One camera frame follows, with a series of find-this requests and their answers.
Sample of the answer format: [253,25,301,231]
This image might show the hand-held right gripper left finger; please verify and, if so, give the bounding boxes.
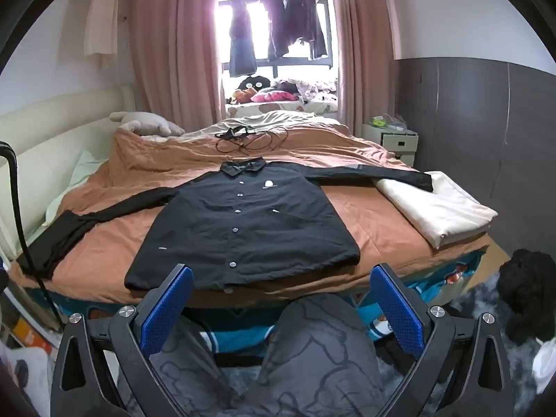
[50,263,194,417]

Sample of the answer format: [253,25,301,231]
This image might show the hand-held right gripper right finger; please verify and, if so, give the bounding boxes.
[370,263,515,417]

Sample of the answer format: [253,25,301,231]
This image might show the black button jacket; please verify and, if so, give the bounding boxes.
[80,156,435,294]

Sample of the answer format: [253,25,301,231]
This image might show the pile of toys and clothes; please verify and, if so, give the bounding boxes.
[226,99,340,118]

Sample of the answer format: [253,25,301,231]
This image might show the pile of loose clothes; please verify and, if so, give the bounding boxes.
[276,78,340,100]

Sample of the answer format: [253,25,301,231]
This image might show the person's left leg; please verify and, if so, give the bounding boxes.
[148,347,244,417]

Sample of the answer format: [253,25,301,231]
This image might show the person's leg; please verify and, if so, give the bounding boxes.
[256,293,407,417]
[148,347,244,417]

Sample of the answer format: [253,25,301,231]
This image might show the grey fluffy rug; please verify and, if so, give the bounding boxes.
[452,269,543,383]

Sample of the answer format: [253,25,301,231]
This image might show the person's right leg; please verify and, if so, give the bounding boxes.
[256,293,407,417]

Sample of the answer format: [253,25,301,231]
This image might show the orange blanket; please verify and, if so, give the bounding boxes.
[9,113,491,309]

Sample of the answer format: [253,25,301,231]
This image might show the cream folded cloth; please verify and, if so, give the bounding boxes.
[376,170,499,249]

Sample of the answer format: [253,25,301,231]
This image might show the black folded garment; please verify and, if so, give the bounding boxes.
[16,209,109,281]

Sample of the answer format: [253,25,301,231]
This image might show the black fluffy object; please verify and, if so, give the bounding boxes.
[497,248,556,346]

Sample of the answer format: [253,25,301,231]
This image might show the light green pillow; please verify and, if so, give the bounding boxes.
[43,150,109,227]

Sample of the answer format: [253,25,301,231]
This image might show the white nightstand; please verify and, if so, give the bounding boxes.
[361,122,420,168]

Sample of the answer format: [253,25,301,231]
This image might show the beige plush toy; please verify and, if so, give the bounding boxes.
[108,111,187,136]

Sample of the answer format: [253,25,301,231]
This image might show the cream bed headboard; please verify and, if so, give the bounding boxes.
[0,84,135,244]

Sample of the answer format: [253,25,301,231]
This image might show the beige bed sheet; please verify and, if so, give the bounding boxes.
[145,111,344,142]

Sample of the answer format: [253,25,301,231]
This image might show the pink cushion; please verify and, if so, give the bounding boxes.
[252,90,294,104]

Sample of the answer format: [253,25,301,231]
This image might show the black round plush toy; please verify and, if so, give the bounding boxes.
[238,76,269,92]

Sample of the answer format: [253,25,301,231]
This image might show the pink curtain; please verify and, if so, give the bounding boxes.
[328,0,398,140]
[130,0,227,124]

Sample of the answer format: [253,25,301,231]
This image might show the window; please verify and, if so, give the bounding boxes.
[216,0,337,80]

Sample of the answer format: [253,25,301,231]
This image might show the dark hanging garment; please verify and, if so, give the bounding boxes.
[266,0,289,59]
[284,0,328,59]
[228,0,258,76]

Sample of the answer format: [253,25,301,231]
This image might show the cream hanging cloth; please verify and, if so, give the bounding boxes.
[84,0,120,68]

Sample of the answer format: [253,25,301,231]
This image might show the black cables with device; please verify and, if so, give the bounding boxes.
[216,126,289,156]

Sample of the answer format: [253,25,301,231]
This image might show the black cable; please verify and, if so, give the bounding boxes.
[0,141,66,326]

